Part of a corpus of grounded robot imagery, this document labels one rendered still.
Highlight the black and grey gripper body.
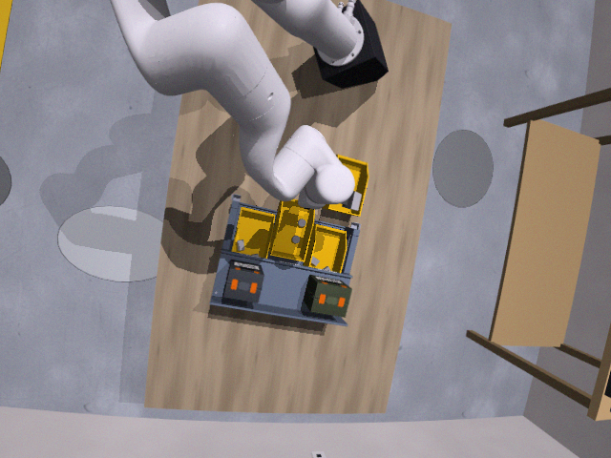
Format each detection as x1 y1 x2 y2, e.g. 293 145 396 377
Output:
298 189 325 210

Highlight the olive green tool case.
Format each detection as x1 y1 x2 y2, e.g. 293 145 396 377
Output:
304 275 352 318

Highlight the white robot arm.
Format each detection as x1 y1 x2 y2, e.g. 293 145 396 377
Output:
110 0 364 211

